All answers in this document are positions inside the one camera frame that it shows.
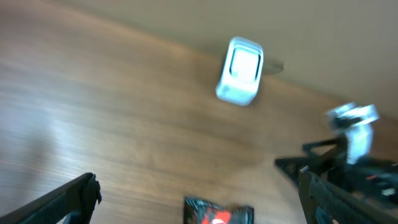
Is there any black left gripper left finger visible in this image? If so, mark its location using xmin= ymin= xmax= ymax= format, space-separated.
xmin=1 ymin=172 xmax=102 ymax=224

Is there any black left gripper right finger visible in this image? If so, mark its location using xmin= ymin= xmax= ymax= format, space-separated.
xmin=298 ymin=172 xmax=397 ymax=224

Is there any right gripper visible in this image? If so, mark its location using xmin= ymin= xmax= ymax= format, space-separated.
xmin=274 ymin=137 xmax=397 ymax=205

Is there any hex wrench set package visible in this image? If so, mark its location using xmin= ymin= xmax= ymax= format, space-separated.
xmin=183 ymin=197 xmax=254 ymax=224

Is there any white barcode scanner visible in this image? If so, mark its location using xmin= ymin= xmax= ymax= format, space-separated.
xmin=215 ymin=37 xmax=264 ymax=106

